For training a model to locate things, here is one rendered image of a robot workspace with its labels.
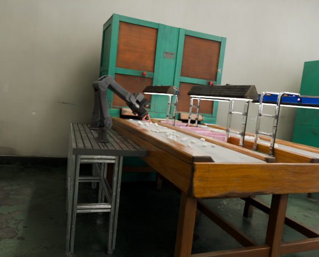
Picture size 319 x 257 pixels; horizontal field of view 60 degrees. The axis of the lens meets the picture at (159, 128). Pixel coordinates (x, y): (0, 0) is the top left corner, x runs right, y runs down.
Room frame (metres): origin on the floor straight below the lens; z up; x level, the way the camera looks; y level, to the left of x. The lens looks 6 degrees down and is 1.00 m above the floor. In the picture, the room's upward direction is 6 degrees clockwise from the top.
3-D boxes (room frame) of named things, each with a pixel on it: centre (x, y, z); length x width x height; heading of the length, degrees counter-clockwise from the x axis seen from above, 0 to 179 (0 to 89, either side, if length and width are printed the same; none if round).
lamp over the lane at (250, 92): (1.66, -0.32, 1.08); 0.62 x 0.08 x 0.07; 23
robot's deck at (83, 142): (2.27, 0.25, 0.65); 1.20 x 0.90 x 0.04; 19
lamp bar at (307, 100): (1.88, -0.84, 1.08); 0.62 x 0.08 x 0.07; 23
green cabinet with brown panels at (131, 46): (3.36, 0.05, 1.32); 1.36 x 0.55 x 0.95; 113
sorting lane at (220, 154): (2.13, -0.06, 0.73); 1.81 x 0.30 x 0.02; 23
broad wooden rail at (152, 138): (2.05, 0.13, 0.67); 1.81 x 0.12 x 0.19; 23
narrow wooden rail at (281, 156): (2.33, -0.53, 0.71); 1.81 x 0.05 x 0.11; 23
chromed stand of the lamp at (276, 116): (1.84, -0.77, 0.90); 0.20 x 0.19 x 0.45; 23
